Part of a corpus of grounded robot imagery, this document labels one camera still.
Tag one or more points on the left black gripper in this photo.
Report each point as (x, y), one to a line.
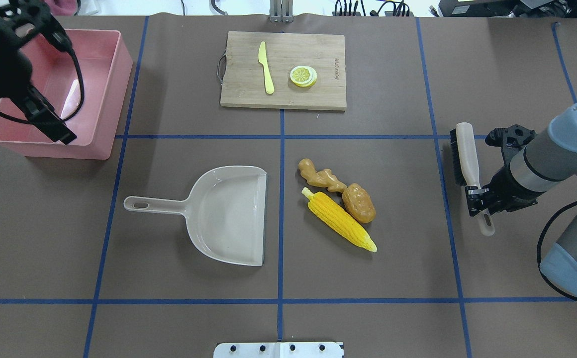
(1, 75)

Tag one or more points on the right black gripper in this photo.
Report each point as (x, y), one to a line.
(510, 190)

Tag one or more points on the beige hand brush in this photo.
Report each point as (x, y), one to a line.
(467, 172)

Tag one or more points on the toy potato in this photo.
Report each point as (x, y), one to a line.
(359, 204)

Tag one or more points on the toy ginger root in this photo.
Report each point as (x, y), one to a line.
(322, 179)

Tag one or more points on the toy corn cob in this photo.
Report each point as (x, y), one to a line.
(335, 217)

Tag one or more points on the beige dustpan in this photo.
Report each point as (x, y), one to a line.
(224, 213)

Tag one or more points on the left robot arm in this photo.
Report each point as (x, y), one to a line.
(20, 22)

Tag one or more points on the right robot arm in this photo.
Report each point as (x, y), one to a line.
(533, 163)

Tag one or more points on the pink plastic bin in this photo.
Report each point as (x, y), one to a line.
(106, 67)

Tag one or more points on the bamboo cutting board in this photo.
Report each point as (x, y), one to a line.
(243, 81)

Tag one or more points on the lemon slices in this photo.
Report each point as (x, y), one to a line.
(303, 76)

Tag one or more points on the yellow plastic knife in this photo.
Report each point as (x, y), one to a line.
(263, 60)

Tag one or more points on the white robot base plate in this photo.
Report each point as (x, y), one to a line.
(280, 350)

